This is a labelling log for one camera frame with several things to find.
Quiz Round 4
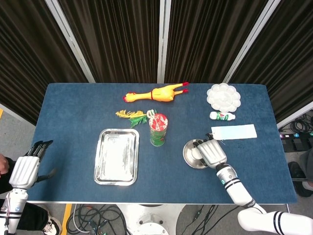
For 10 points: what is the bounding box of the red green snack can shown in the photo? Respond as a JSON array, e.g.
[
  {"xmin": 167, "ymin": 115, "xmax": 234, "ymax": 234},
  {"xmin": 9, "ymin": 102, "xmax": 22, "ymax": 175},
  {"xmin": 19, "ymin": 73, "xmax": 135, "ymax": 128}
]
[{"xmin": 148, "ymin": 113, "xmax": 169, "ymax": 147}]

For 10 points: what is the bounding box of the round steel plate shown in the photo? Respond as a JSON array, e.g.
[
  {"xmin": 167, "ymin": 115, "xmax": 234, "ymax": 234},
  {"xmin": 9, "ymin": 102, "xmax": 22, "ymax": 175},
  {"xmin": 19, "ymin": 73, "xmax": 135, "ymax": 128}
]
[{"xmin": 182, "ymin": 139, "xmax": 215, "ymax": 169}]

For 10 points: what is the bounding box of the blue tablecloth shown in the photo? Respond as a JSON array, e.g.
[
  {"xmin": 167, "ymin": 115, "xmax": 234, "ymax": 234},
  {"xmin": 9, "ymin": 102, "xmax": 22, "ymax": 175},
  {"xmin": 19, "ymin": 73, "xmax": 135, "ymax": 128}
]
[{"xmin": 16, "ymin": 82, "xmax": 298, "ymax": 204}]

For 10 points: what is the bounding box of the small white green drink bottle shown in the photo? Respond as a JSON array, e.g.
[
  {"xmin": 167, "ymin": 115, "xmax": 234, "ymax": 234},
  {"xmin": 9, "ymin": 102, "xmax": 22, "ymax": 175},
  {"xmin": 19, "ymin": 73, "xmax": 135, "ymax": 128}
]
[{"xmin": 209, "ymin": 111, "xmax": 236, "ymax": 121}]

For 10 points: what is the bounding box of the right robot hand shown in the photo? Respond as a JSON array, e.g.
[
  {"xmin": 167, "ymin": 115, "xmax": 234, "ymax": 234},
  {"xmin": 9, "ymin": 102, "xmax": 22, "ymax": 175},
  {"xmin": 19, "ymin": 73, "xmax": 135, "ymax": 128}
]
[{"xmin": 193, "ymin": 133, "xmax": 227, "ymax": 169}]

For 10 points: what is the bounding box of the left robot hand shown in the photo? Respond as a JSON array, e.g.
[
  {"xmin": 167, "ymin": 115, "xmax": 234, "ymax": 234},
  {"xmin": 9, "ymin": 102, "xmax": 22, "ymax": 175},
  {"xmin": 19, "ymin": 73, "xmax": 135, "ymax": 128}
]
[{"xmin": 9, "ymin": 140, "xmax": 57, "ymax": 189}]

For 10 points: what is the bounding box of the white flower-shaped paint palette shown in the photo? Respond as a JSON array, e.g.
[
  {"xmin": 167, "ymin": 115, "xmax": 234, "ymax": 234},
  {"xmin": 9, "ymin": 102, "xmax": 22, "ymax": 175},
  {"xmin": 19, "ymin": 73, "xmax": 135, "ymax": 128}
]
[{"xmin": 206, "ymin": 82, "xmax": 242, "ymax": 112}]

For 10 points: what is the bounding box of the white partition frame post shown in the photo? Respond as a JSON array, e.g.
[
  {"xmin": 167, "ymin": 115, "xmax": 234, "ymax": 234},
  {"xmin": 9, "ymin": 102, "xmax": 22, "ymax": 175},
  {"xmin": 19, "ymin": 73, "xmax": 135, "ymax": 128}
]
[
  {"xmin": 222, "ymin": 0, "xmax": 282, "ymax": 84},
  {"xmin": 45, "ymin": 0, "xmax": 96, "ymax": 84},
  {"xmin": 156, "ymin": 0, "xmax": 172, "ymax": 84}
]

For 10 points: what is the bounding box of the rectangular steel tray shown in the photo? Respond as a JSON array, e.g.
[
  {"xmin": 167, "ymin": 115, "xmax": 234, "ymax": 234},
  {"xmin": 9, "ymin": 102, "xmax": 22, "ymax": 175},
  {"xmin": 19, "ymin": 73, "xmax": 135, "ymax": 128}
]
[{"xmin": 93, "ymin": 128, "xmax": 140, "ymax": 187}]

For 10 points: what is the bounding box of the white table frame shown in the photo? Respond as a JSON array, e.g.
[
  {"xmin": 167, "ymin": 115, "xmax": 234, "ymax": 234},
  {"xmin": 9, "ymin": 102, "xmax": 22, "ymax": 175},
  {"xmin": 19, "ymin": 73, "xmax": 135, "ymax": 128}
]
[{"xmin": 25, "ymin": 200, "xmax": 291, "ymax": 213}]

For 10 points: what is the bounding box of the light blue paper tag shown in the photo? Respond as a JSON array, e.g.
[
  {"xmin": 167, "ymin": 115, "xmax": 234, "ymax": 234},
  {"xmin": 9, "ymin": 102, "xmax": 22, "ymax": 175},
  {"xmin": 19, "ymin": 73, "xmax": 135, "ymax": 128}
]
[{"xmin": 211, "ymin": 124, "xmax": 258, "ymax": 141}]

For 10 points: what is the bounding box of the black floor cable bundle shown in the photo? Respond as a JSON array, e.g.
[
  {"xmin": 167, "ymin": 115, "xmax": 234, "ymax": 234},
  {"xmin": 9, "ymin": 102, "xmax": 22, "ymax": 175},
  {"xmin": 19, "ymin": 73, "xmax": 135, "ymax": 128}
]
[{"xmin": 66, "ymin": 204, "xmax": 130, "ymax": 235}]

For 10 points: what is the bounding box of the dark pleated curtain panel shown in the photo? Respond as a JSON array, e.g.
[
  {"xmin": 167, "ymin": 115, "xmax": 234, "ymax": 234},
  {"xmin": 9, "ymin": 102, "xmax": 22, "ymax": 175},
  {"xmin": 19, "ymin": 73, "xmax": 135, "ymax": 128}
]
[
  {"xmin": 164, "ymin": 0, "xmax": 270, "ymax": 84},
  {"xmin": 0, "ymin": 0, "xmax": 89, "ymax": 126},
  {"xmin": 229, "ymin": 0, "xmax": 313, "ymax": 123},
  {"xmin": 58, "ymin": 0, "xmax": 161, "ymax": 84}
]

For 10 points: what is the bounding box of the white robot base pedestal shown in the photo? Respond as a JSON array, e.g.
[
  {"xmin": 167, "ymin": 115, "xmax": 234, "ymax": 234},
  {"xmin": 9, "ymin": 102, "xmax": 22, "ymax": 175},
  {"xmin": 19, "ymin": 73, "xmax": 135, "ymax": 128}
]
[{"xmin": 116, "ymin": 203, "xmax": 186, "ymax": 235}]

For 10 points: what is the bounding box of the yellow rubber chicken toy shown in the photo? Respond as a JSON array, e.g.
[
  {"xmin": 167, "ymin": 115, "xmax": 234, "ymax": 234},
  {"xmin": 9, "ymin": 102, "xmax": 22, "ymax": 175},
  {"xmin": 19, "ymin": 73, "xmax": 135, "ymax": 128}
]
[{"xmin": 122, "ymin": 82, "xmax": 190, "ymax": 103}]

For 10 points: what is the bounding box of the yellow green feather shuttlecock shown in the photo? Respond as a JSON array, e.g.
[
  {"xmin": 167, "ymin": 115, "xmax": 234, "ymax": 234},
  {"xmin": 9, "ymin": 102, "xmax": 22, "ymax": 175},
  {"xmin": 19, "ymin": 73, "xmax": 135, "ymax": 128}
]
[{"xmin": 115, "ymin": 109, "xmax": 157, "ymax": 128}]

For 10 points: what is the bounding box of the black shoe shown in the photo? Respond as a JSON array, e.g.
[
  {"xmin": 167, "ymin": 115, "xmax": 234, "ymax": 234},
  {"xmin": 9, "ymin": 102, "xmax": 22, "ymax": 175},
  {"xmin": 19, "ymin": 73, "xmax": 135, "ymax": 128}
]
[{"xmin": 288, "ymin": 161, "xmax": 313, "ymax": 198}]

